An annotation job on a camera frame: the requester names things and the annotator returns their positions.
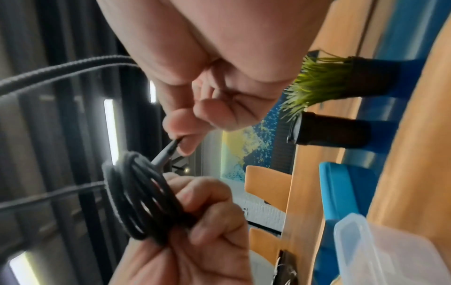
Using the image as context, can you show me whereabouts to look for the person's left hand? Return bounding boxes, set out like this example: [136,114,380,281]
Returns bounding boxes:
[107,172,255,285]

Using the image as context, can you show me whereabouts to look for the person's right hand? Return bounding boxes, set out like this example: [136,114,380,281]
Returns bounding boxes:
[94,0,336,156]

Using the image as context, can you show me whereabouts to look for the black cables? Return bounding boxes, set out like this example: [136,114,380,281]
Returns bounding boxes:
[0,54,200,247]

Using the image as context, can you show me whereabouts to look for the clear plastic organizer box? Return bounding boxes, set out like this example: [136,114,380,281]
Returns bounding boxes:
[332,212,451,285]

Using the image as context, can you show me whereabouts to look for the dark brown leather case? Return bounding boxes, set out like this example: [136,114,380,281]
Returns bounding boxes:
[272,249,301,285]

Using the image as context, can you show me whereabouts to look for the tall orange chair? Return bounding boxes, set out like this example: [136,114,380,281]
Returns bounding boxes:
[244,165,293,214]

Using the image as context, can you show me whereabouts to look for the green potted plant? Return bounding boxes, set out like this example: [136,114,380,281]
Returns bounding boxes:
[281,49,403,123]

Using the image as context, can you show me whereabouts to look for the black cylinder pot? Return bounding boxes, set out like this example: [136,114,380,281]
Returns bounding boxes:
[287,111,373,150]

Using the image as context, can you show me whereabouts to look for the black door frame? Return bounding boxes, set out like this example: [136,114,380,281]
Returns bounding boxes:
[246,218,283,233]

